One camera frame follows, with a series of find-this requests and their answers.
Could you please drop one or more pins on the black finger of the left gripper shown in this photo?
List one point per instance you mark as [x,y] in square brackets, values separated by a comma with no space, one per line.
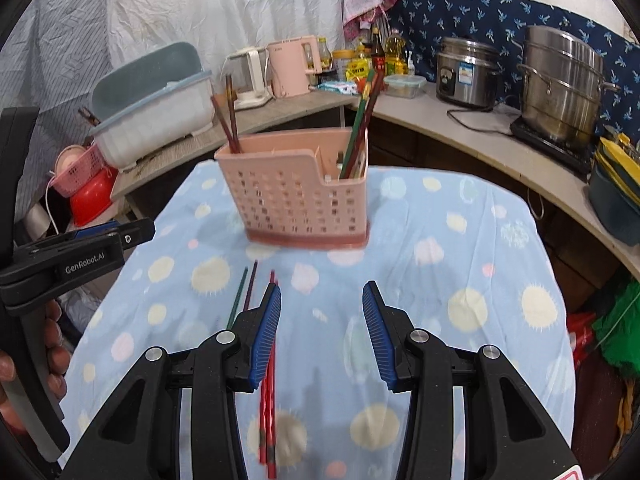
[135,233]

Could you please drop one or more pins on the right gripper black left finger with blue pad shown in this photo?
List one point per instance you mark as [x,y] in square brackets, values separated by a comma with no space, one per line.
[135,434]

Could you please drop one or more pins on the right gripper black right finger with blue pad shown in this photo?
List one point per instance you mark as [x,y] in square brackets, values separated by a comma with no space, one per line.
[508,432]

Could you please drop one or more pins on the green chopstick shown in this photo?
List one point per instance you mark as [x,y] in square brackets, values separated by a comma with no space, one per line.
[364,98]
[236,300]

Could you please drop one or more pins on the maroon chopstick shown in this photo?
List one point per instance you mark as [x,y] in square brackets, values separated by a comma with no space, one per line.
[250,286]

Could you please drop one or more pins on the person's left hand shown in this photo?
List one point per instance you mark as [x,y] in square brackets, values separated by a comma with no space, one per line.
[58,363]

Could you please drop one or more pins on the red plastic basin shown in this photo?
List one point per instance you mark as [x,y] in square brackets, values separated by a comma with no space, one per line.
[93,198]

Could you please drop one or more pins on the pink small basket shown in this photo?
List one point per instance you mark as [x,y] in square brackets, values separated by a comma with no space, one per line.
[75,167]

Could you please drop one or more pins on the brown chopstick in holder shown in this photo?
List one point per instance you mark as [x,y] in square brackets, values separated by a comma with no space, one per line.
[222,124]
[231,101]

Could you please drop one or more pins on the red printed bag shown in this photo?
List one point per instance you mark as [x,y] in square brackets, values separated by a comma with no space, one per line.
[582,337]

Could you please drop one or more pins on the white dish drainer teal lid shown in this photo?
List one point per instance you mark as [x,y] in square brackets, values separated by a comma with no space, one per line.
[151,102]

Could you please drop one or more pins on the green plastic bag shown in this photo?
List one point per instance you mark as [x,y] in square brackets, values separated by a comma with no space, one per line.
[618,333]

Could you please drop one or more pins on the pink perforated utensil holder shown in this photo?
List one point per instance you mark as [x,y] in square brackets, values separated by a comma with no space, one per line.
[287,188]

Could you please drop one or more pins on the blue polka dot tablecloth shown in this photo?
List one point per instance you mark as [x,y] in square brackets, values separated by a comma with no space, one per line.
[460,255]

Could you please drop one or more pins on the white glass electric kettle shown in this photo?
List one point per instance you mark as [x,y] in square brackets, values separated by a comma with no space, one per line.
[250,65]

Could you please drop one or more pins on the pink electric kettle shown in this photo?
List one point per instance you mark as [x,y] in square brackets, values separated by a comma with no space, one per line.
[292,61]

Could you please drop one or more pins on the white plastic sheet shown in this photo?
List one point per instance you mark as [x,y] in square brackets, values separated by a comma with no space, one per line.
[59,49]

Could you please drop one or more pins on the green chopstick in holder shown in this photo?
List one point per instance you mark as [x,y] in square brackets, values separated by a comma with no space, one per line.
[364,98]

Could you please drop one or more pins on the blue wet wipes pack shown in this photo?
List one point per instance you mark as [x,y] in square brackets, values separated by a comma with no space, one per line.
[345,88]

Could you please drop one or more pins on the stack of yellow green bowls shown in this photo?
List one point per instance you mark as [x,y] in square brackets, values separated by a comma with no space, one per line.
[613,189]

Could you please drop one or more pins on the yellow seasoning bag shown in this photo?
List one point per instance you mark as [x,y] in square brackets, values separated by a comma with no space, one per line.
[358,68]

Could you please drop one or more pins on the black induction cooktop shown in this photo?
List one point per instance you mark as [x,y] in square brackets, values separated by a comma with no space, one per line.
[579,162]

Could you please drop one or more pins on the dark soy sauce bottle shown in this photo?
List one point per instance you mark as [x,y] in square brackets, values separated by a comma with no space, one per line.
[377,52]

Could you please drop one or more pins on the dark red chopstick in holder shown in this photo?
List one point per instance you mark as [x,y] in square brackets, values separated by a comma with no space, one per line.
[359,143]

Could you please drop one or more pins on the curved countertop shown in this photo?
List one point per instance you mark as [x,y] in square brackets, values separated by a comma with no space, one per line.
[490,142]

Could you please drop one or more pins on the clear food container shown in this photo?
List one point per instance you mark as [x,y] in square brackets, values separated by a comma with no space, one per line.
[404,86]

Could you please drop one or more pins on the yellow oil bottle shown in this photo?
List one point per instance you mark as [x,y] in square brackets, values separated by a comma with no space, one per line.
[395,58]

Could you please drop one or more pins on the navy floral cloth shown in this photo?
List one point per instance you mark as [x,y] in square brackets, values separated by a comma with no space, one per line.
[502,24]

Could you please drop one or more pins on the silver rice cooker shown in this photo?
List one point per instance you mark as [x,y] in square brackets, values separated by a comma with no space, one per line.
[467,73]

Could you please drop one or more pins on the stainless steel steamer pot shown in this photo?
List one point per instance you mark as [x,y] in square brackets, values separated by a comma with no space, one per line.
[563,84]

